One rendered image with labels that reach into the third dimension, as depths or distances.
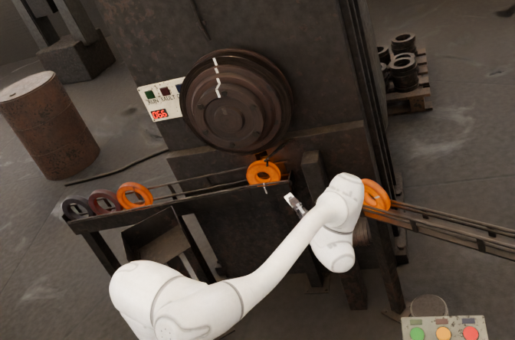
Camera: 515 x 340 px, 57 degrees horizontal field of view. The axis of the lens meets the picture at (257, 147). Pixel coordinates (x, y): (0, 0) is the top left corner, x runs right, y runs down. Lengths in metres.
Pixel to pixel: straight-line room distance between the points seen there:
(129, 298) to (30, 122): 3.59
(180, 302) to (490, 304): 1.68
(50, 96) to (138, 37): 2.55
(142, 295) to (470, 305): 1.67
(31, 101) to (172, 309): 3.67
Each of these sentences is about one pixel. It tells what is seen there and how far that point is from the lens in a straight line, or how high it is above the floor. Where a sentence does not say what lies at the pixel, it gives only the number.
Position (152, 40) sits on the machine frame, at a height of 1.43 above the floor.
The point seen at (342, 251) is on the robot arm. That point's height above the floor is 0.93.
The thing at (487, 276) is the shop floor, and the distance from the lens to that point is 2.55.
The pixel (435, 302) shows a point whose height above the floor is 0.52.
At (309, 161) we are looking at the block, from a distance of 2.04.
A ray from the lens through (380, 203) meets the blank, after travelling 1.89.
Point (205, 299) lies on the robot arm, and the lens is 1.06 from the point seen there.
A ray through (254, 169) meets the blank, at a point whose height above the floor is 0.79.
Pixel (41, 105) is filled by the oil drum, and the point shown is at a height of 0.73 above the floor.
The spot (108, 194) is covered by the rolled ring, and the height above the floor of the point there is 0.76.
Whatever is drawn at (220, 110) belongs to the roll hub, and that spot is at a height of 1.17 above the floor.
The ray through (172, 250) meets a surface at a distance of 2.23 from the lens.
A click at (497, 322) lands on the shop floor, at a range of 2.39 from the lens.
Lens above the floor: 1.94
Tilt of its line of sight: 30 degrees down
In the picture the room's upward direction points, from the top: 21 degrees counter-clockwise
